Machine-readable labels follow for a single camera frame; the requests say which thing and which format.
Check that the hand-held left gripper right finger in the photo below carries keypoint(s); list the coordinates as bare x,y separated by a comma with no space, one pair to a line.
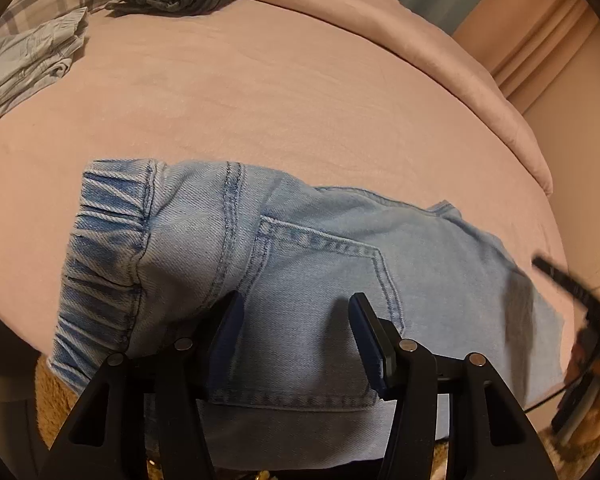
367,345

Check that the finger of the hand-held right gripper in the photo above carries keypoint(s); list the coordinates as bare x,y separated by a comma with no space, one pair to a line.
562,282

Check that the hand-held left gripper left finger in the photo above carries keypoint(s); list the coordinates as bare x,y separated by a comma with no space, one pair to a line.
227,335

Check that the light blue denim pants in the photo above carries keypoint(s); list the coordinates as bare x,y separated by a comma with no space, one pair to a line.
305,270

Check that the brown fluffy rug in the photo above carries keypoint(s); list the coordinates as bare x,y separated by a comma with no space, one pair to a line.
55,400

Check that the pink curtain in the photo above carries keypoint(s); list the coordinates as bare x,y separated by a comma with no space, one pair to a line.
540,45

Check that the pink duvet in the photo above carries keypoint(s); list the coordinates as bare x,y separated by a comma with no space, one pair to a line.
380,35

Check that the light blue folded shirt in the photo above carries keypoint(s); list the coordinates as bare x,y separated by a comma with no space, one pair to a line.
25,60

